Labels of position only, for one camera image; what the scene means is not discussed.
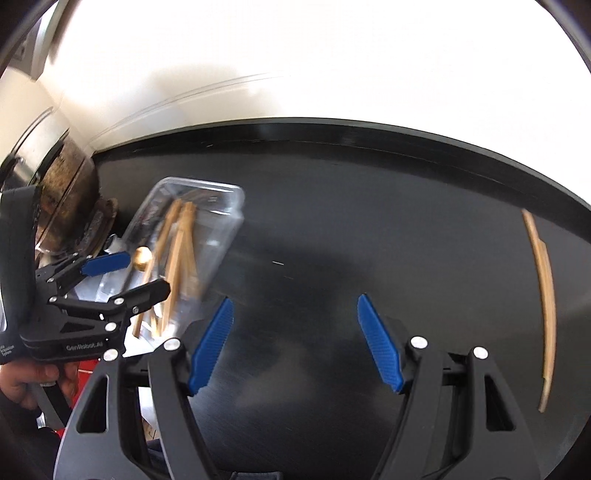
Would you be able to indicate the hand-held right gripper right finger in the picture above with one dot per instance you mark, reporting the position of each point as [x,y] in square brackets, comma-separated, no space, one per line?
[381,344]

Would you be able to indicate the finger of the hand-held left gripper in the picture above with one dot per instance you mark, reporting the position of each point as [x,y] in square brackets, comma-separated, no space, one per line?
[147,293]
[108,264]

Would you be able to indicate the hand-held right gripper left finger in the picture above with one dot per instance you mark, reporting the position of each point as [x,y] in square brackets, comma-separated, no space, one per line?
[210,346]

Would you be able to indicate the gold metal spoon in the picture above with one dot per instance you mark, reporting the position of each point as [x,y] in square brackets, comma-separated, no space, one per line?
[143,256]

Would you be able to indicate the bunch of wooden chopsticks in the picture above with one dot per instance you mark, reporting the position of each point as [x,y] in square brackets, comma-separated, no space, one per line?
[182,249]

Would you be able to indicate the clear plastic container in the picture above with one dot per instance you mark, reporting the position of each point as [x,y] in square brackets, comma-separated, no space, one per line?
[217,217]

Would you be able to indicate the single wooden chopstick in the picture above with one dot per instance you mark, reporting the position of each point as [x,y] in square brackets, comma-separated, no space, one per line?
[533,228]
[551,318]

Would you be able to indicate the person's left hand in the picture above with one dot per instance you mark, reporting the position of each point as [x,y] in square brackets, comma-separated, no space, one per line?
[18,381]

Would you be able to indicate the dirty dark wok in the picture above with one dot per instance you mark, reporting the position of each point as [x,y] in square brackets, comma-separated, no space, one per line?
[69,184]

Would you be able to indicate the red panel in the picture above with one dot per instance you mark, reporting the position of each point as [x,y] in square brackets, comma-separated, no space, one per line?
[87,368]

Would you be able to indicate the grey wall fixture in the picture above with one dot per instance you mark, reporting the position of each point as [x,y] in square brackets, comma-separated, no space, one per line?
[37,41]

